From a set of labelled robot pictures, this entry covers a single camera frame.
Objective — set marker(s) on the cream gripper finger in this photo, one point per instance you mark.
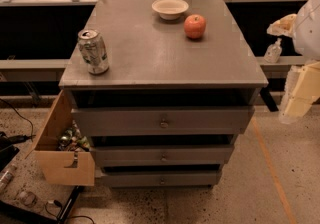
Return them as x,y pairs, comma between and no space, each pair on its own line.
302,89
283,26

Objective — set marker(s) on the red apple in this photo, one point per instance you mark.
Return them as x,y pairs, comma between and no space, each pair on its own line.
194,26

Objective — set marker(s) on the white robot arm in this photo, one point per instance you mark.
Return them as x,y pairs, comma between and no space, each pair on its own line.
306,31

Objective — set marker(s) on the silver green 7up can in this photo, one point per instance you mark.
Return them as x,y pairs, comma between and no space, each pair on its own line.
93,51

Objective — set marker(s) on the clear sanitizer bottle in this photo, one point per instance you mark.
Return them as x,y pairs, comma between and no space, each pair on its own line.
273,52

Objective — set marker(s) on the white bowl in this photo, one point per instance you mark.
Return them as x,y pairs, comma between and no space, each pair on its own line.
170,9

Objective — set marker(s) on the grey drawer cabinet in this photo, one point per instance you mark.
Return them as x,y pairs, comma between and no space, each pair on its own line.
169,109

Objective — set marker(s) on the snack items in box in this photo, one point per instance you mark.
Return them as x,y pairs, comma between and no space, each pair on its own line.
72,140

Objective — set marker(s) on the wooden side box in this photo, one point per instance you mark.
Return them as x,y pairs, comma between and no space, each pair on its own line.
61,167

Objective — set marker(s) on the clear plastic bottle on floor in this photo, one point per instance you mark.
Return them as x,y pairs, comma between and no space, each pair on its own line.
7,176

